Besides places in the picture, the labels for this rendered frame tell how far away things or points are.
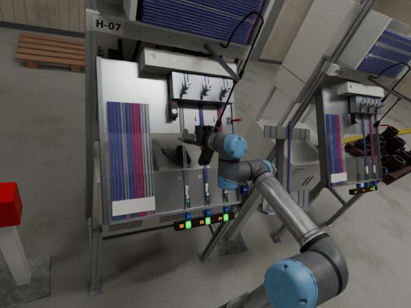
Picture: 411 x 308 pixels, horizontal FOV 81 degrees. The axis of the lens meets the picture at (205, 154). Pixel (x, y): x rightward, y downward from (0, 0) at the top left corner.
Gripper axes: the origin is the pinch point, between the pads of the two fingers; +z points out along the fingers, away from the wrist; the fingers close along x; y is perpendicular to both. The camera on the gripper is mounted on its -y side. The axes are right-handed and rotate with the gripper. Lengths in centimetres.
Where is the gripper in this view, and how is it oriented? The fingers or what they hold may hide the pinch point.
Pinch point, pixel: (192, 139)
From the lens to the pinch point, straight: 110.0
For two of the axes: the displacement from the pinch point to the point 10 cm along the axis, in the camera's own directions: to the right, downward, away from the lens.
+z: -4.7, -1.8, 8.6
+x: -8.8, 0.4, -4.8
